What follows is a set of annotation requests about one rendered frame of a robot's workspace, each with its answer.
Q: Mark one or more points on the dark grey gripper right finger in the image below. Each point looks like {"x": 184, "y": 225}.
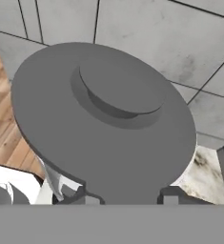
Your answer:
{"x": 180, "y": 196}

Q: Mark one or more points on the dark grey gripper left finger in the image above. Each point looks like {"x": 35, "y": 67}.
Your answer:
{"x": 72, "y": 197}

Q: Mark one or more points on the grey round blender lid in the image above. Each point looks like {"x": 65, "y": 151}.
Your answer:
{"x": 104, "y": 136}

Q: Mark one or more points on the white and black appliance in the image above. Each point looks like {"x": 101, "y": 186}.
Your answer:
{"x": 11, "y": 184}

